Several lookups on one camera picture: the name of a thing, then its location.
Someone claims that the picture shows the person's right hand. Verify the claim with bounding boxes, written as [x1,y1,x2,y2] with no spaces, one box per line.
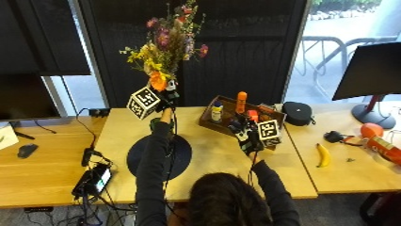
[226,114,265,155]

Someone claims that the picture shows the person's left hand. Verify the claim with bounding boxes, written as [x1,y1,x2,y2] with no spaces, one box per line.
[154,89,181,113]

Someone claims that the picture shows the bouquet of mixed flowers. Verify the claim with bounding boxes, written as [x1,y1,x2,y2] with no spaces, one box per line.
[118,0,210,92]

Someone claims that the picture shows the brown wooden tray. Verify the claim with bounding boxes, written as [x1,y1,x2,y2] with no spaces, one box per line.
[198,95,287,151]

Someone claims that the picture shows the red small object in tray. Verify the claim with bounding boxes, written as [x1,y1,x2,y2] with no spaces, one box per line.
[245,109,261,122]

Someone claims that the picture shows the white bottle with blue cap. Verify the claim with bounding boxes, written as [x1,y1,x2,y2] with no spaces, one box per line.
[209,100,223,124]

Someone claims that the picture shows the orange bottle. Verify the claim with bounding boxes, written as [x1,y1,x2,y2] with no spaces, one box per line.
[234,90,247,115]

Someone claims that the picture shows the white marker cube on right glove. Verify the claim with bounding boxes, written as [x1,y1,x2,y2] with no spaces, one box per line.
[257,119,282,142]

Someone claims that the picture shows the white marker cube on glove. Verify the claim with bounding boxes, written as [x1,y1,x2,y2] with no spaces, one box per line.
[257,119,282,142]
[125,86,161,121]

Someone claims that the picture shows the black round case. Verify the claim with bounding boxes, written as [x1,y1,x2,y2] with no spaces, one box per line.
[281,101,317,127]

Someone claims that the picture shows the round black mat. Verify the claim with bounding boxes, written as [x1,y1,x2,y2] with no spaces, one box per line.
[125,134,193,181]

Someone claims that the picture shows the yellow banana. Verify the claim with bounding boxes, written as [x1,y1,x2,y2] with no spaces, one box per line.
[314,142,331,169]

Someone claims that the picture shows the white marker cube on left glove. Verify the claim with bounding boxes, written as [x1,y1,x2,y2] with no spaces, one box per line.
[125,86,161,121]

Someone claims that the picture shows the the person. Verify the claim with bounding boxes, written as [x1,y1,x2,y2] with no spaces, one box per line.
[134,107,302,226]

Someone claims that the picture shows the metal bike rack outside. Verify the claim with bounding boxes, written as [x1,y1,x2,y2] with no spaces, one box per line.
[293,35,399,92]

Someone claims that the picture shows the small black box on table edge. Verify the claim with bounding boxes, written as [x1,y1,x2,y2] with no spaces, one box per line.
[87,107,111,119]

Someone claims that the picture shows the black computer monitor with stand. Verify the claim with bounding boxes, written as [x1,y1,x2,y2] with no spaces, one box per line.
[330,41,401,130]

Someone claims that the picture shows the red cylindrical can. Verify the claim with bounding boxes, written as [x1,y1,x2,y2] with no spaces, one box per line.
[365,135,401,166]

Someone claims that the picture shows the black power adapter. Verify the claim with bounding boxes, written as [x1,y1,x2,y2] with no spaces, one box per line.
[79,147,94,168]

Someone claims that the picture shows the black device with lit screen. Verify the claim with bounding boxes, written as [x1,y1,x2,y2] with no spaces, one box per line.
[70,162,114,200]

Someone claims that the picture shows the black computer mouse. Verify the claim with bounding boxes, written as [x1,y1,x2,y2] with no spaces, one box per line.
[15,143,39,159]

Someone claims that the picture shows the white paper sheet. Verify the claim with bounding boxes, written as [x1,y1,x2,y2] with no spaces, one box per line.
[0,121,19,151]

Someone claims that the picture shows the small black pouch with strap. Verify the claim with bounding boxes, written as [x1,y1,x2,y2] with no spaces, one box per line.
[323,130,363,147]

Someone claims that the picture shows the black cable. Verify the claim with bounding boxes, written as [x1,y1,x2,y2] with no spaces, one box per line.
[73,107,97,150]

